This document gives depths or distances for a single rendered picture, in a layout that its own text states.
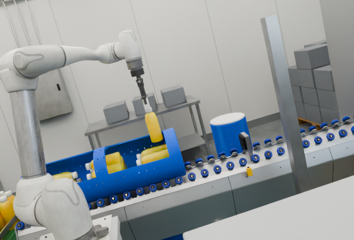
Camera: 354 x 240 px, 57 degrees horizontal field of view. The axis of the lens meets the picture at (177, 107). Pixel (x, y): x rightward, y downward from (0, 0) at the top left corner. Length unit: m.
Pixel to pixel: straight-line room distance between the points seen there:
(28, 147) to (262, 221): 1.22
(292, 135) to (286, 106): 0.15
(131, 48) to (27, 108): 0.61
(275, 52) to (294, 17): 4.39
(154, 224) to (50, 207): 0.75
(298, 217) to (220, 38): 5.07
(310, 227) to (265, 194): 1.59
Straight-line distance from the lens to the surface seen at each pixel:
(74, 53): 1.50
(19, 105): 1.51
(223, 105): 5.48
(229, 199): 1.93
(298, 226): 0.41
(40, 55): 1.39
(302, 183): 1.75
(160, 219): 1.92
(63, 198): 1.35
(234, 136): 2.49
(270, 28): 1.56
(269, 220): 0.43
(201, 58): 5.33
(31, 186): 1.51
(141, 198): 1.87
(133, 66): 1.77
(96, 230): 1.45
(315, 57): 4.71
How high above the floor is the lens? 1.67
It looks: 10 degrees down
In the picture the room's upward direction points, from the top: 15 degrees counter-clockwise
